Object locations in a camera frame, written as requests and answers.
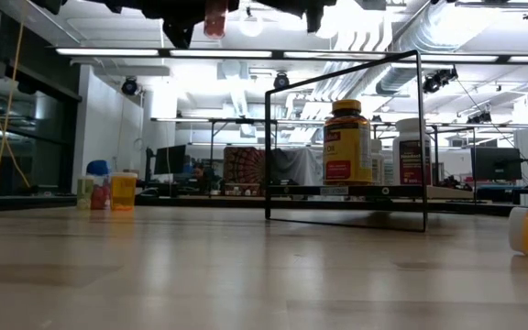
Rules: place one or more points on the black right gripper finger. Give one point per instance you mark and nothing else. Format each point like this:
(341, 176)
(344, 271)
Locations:
(314, 14)

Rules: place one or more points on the black computer monitor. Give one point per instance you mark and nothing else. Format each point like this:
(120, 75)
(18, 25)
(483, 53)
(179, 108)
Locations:
(170, 159)
(497, 163)

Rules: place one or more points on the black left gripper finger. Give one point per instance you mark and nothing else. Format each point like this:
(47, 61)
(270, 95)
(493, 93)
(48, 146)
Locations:
(179, 23)

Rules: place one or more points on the white cloth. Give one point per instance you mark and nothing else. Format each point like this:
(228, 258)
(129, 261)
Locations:
(300, 167)

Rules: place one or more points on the blue-capped clear bottle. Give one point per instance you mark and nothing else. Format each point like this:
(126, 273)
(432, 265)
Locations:
(98, 167)

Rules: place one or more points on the amber bottle yellow cap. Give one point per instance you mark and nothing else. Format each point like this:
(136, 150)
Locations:
(346, 151)

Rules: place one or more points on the small white medicine bottle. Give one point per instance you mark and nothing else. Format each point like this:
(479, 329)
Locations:
(388, 176)

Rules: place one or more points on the white bottle blue label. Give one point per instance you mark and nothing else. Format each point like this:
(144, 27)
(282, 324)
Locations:
(377, 165)

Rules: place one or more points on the black ceiling spotlight cluster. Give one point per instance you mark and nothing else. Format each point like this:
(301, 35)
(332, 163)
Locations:
(438, 80)
(479, 118)

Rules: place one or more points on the black overhead bracket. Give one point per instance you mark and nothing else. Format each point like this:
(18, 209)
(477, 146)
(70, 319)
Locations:
(493, 4)

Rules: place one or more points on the person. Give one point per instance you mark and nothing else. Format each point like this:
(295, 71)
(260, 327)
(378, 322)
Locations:
(198, 173)

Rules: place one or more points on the mandala patterned cloth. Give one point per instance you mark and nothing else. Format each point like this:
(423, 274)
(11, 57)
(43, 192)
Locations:
(243, 167)

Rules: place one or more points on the pink pill vial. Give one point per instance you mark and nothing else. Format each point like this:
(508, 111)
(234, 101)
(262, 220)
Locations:
(216, 23)

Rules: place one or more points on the black aluminium table frame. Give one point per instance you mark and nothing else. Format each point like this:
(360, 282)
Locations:
(39, 201)

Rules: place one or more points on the wooden shelf black metal frame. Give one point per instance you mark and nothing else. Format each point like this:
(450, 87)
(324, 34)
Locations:
(360, 190)

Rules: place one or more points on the black metal frame rig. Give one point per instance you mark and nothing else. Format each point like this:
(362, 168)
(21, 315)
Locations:
(212, 137)

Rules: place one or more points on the large white bottle red label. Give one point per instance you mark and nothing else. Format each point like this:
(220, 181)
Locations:
(406, 160)

